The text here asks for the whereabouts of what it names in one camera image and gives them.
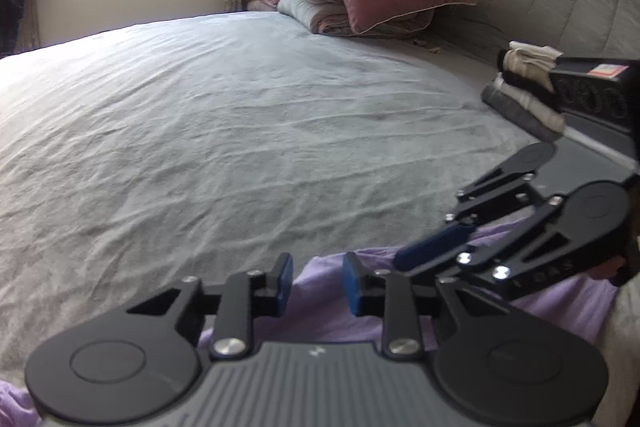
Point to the folded grey garment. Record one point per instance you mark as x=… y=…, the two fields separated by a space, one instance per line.
x=515 y=114

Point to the folded black garment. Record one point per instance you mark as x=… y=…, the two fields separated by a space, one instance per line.
x=530 y=87

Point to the folded white ribbed garment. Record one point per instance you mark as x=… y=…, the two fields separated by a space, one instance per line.
x=535 y=51

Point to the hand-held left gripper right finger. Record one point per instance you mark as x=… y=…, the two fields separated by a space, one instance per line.
x=352 y=284

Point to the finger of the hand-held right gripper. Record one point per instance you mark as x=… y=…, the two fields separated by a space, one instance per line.
x=435 y=247
x=495 y=194

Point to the folded beige garment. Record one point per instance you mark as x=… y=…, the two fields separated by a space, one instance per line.
x=525 y=66

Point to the purple sweater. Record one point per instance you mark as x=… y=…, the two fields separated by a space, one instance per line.
x=325 y=307

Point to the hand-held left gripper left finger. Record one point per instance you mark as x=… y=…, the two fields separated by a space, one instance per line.
x=285 y=279

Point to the person's right hand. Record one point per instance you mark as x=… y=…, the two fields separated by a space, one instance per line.
x=602 y=270

